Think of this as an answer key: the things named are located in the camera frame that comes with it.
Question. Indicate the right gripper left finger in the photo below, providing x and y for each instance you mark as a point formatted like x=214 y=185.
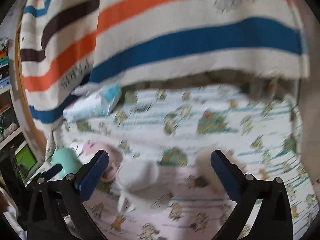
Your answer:
x=57 y=206

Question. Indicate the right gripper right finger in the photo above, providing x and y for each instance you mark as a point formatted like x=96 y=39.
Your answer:
x=274 y=219

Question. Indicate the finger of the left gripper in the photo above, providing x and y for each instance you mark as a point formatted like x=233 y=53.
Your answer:
x=52 y=172

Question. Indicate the mint green cup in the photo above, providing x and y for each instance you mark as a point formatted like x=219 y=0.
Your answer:
x=68 y=160

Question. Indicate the white shelf unit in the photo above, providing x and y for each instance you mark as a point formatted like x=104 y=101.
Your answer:
x=13 y=136

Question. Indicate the pink white ceramic mug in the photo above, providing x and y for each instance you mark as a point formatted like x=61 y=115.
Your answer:
x=114 y=158

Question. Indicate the baby wipes pack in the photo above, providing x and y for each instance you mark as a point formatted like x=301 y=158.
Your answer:
x=99 y=103

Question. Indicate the cat print bed sheet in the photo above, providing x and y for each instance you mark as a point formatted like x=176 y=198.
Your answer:
x=170 y=127

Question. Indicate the striped Paris cloth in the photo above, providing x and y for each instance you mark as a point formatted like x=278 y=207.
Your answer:
x=68 y=43

